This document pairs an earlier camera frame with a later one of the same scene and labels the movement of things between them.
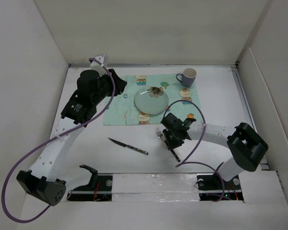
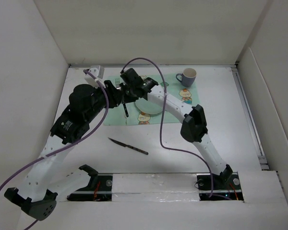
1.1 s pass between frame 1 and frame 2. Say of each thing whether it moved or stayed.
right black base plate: stayed
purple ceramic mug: stayed
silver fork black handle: moved
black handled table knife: stayed
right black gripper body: moved
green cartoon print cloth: stayed
